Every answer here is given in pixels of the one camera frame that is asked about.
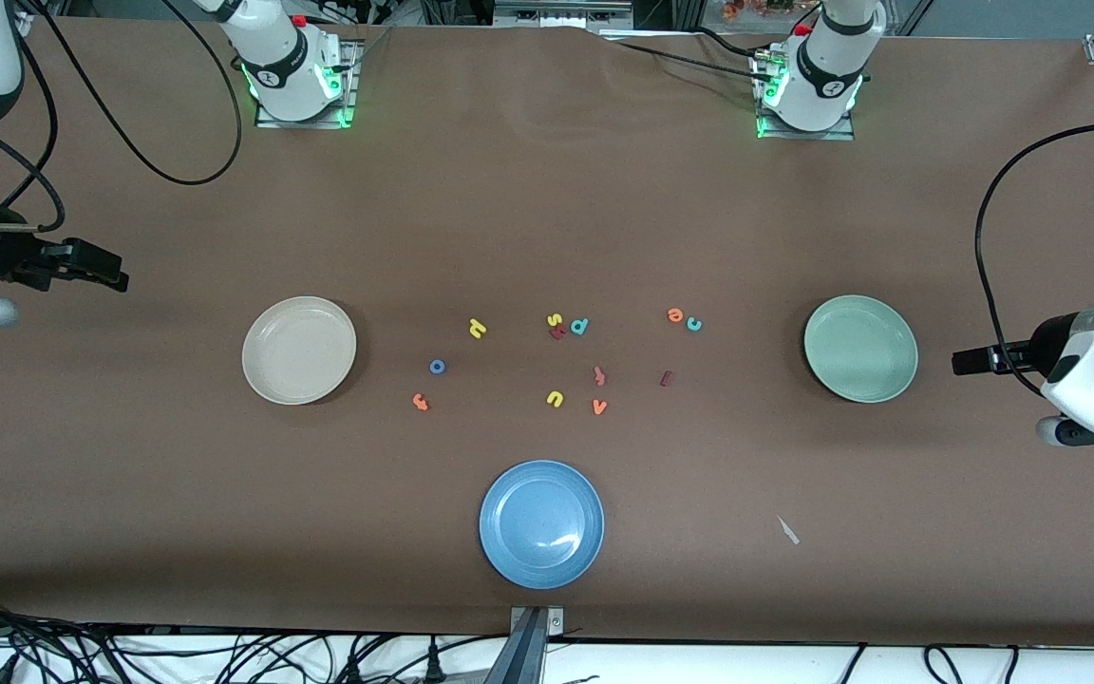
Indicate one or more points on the yellow letter u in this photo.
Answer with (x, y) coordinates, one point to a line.
(557, 403)

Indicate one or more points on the grey metal box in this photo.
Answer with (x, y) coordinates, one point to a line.
(556, 14)

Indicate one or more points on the green plate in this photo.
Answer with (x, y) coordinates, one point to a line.
(860, 349)

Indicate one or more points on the brown table cover sheet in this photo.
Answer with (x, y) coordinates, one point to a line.
(585, 142)

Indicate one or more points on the grey metal camera bracket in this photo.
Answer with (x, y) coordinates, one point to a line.
(528, 646)

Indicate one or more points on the yellow letter h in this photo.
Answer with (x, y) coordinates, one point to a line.
(478, 330)

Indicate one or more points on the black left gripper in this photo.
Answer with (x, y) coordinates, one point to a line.
(1046, 346)

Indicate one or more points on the beige brown plate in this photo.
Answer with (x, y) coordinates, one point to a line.
(298, 350)

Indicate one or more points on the teal letter d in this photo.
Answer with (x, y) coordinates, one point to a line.
(585, 325)

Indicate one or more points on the blue plate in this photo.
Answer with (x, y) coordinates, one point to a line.
(541, 524)

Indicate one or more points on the orange leafy object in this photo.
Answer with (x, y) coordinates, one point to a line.
(746, 9)

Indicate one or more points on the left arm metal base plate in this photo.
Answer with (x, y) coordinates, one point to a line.
(841, 134)

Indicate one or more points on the white paper scrap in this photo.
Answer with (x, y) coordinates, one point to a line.
(787, 530)

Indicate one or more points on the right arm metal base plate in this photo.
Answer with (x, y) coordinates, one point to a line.
(267, 121)

